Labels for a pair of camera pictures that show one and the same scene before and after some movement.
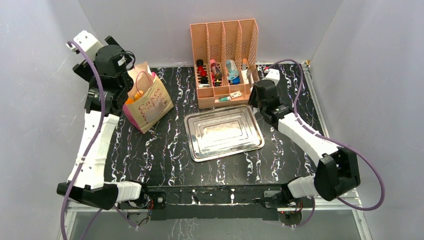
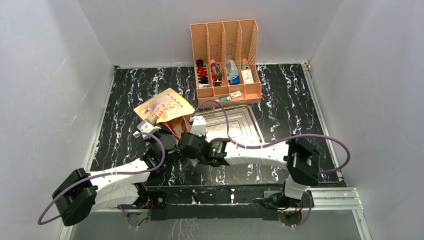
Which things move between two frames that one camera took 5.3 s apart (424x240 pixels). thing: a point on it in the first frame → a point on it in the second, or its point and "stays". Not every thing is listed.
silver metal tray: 214,133 stays
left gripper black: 86,70 → 161,131
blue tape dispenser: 232,72 stays
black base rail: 216,201 stays
